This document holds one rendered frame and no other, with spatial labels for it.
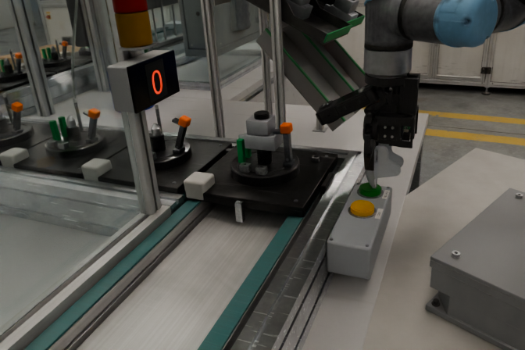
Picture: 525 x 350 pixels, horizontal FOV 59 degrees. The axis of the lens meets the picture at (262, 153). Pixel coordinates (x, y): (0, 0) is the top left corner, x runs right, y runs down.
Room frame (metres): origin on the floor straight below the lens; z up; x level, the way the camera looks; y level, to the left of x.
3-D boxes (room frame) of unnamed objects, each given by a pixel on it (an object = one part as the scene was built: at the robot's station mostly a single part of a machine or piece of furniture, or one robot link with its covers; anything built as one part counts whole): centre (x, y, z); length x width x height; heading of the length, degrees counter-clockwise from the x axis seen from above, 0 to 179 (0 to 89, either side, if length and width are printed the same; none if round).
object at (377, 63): (0.75, -0.21, 1.20); 0.08 x 0.08 x 0.05
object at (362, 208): (0.70, -0.16, 0.96); 0.04 x 0.04 x 0.02
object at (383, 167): (0.74, -0.21, 1.02); 0.06 x 0.03 x 0.09; 66
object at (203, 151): (0.97, 0.23, 1.01); 0.24 x 0.24 x 0.13; 66
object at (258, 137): (0.86, 0.01, 1.06); 0.08 x 0.04 x 0.07; 67
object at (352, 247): (0.70, -0.16, 0.93); 0.21 x 0.07 x 0.06; 156
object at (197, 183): (0.81, 0.13, 0.97); 0.05 x 0.05 x 0.04; 66
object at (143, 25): (0.74, 0.18, 1.28); 0.05 x 0.05 x 0.05
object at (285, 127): (0.84, -0.04, 1.04); 0.04 x 0.02 x 0.08; 66
